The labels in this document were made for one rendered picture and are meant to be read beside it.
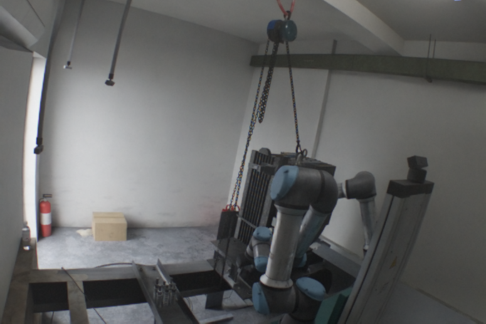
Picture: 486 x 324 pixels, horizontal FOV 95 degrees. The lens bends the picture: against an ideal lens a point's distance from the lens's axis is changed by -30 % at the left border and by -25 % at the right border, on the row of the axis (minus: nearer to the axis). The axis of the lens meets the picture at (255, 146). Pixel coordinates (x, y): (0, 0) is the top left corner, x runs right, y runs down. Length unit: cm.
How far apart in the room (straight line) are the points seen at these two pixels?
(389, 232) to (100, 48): 342
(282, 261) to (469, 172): 189
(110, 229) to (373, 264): 320
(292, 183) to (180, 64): 315
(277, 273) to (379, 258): 34
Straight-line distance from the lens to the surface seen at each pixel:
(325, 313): 136
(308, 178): 92
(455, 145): 257
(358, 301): 110
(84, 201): 396
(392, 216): 96
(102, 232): 374
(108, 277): 208
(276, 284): 100
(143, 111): 376
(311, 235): 111
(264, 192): 204
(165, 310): 184
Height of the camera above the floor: 191
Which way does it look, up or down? 7 degrees down
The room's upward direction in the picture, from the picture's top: 12 degrees clockwise
